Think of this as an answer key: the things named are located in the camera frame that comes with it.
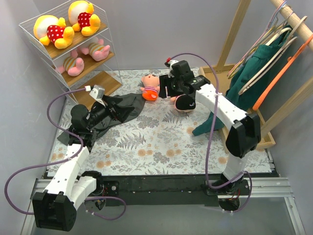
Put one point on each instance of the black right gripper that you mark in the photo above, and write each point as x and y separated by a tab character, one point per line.
167	86

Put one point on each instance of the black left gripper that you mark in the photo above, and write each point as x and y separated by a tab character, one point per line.
111	107

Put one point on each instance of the pink pig plush striped hat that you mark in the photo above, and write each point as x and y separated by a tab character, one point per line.
70	63

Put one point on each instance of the pink frog plush striped shirt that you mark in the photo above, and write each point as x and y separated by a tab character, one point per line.
95	48

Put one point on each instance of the yellow bear plush polka shirt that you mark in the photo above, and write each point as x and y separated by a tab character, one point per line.
82	18

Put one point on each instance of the orange bear plush polka shirt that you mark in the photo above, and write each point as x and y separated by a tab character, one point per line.
50	29

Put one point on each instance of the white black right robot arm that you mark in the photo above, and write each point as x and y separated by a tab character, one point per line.
244	130

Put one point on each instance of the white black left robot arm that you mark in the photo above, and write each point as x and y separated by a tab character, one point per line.
56	207

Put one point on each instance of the dark grey cloth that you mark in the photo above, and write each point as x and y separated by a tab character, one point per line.
82	123

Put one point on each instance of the small orange striped plush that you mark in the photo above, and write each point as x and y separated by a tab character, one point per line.
183	103

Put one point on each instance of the peach doll plush striped shirt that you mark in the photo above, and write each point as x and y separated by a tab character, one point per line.
151	87

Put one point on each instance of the wooden clothes rack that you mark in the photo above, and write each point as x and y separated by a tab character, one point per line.
298	97

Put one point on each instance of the floral table mat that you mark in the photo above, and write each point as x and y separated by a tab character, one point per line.
159	141

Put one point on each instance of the dark green garment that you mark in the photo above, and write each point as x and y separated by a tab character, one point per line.
260	58

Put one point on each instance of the orange plastic hanger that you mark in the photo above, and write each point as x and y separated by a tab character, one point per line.
280	74

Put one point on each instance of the beige wooden hanger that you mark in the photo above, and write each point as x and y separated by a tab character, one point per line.
276	56

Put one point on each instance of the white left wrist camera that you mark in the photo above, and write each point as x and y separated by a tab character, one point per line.
96	92

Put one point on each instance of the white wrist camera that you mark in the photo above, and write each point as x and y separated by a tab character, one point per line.
169	62
96	92

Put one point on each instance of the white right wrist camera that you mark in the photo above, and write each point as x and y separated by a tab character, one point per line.
169	62

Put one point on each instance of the white wire wooden shelf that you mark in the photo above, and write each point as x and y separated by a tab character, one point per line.
104	73

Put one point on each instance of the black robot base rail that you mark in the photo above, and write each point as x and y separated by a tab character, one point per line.
174	190

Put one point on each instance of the pink wire hanger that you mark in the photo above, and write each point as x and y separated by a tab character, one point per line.
271	29

